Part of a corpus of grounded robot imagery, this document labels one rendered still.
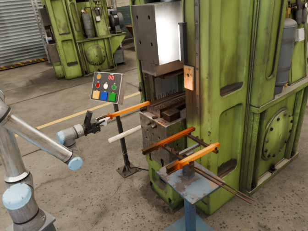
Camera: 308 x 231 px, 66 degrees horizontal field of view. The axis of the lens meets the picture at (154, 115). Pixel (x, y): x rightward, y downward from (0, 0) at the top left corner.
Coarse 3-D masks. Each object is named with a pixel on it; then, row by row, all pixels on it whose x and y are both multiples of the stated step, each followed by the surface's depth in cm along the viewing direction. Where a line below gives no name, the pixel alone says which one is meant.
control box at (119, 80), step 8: (96, 72) 233; (104, 72) 229; (96, 80) 233; (104, 80) 228; (112, 80) 224; (120, 80) 219; (96, 88) 232; (104, 88) 227; (120, 88) 219; (120, 96) 221
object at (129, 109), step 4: (140, 104) 188; (144, 104) 189; (128, 108) 183; (132, 108) 184; (136, 108) 186; (116, 112) 178; (120, 112) 178; (124, 112) 180; (104, 116) 172; (108, 116) 173; (112, 116) 175
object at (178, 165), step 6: (216, 144) 150; (204, 150) 145; (210, 150) 147; (192, 156) 141; (198, 156) 143; (174, 162) 136; (180, 162) 136; (186, 162) 138; (168, 168) 132; (174, 168) 136; (180, 168) 136; (168, 174) 134
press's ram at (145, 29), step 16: (144, 16) 166; (160, 16) 159; (176, 16) 167; (144, 32) 173; (160, 32) 163; (176, 32) 171; (144, 48) 180; (160, 48) 168; (176, 48) 176; (160, 64) 172
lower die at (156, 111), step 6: (168, 96) 218; (174, 96) 211; (150, 102) 210; (156, 102) 206; (168, 102) 202; (174, 102) 202; (180, 102) 204; (150, 108) 204; (156, 108) 196; (162, 108) 194; (168, 108) 198; (180, 108) 206; (156, 114) 199
